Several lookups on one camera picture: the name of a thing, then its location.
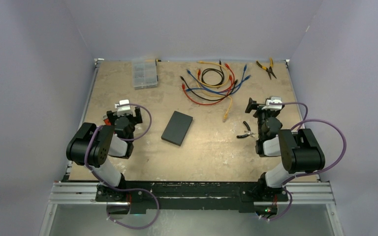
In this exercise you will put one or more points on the black network switch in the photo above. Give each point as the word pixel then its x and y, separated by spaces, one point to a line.
pixel 177 128

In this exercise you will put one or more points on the small black cutters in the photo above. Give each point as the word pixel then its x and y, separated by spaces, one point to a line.
pixel 247 132

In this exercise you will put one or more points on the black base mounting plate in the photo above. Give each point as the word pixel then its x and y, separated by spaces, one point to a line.
pixel 139 196

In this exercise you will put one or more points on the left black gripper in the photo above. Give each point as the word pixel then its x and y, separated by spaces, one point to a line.
pixel 112 115

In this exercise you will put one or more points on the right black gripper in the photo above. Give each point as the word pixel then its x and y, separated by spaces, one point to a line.
pixel 253 104

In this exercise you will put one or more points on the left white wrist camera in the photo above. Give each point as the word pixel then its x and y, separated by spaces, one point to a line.
pixel 123 108

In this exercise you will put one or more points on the yellow handled pliers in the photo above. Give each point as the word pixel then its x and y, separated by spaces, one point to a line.
pixel 268 69

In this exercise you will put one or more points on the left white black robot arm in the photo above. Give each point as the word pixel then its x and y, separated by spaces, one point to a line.
pixel 91 146

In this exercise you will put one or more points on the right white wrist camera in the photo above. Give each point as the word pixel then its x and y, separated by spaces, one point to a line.
pixel 273 103

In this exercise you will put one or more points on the aluminium frame rail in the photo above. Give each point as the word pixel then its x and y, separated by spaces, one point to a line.
pixel 188 155

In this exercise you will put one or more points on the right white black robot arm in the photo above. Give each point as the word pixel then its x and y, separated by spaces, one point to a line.
pixel 299 151

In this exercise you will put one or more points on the clear plastic organizer box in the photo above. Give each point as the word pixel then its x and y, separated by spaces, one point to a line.
pixel 144 73

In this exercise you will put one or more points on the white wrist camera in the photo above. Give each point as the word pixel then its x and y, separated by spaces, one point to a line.
pixel 123 108
pixel 273 103

